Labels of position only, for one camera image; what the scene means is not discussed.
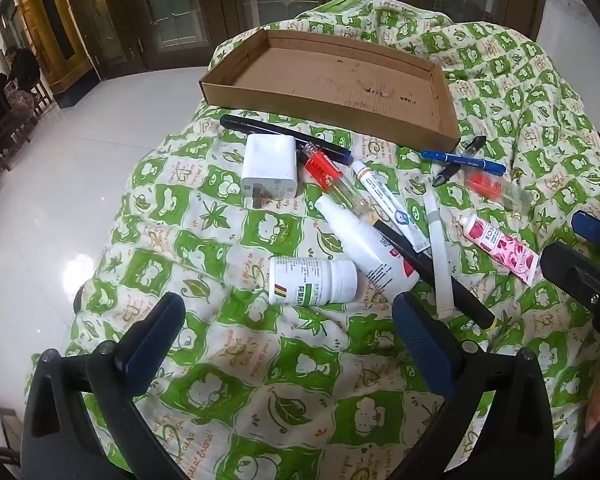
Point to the white spray bottle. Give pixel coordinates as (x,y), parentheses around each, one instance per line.
(365,250)

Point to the shallow cardboard tray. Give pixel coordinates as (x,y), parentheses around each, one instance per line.
(330,80)

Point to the black retractable pen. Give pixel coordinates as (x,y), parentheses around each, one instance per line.
(455,167)

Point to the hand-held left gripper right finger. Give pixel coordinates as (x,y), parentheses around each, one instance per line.
(422,345)

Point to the blue marker pen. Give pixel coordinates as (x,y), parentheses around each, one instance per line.
(460,160)

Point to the white pill bottle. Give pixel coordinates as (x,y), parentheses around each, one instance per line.
(310,280)

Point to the clear tube with red label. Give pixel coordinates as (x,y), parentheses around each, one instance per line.
(495,185)
(325,172)

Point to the green printed blanket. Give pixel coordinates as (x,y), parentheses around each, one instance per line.
(205,260)

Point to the pink floral cream tube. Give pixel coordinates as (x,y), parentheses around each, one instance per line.
(505,250)

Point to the black round object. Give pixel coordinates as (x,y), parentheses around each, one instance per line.
(79,297)

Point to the white pen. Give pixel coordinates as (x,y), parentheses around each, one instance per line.
(440,255)

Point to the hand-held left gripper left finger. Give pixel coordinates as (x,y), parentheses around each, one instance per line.
(150,342)

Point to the wooden chair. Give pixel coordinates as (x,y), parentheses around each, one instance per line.
(5,130)

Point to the golden wooden cabinet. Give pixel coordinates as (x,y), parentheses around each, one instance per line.
(55,25)

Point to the black pen with yellow ends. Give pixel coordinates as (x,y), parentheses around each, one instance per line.
(455,290)

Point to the wooden glass door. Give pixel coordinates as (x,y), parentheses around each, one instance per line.
(300,0)

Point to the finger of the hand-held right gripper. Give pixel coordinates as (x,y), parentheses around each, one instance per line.
(580,270)
(597,230)

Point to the white ointment tube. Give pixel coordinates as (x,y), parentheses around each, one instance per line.
(390,205)

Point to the white charger plug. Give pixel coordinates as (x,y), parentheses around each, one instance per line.
(270,167)

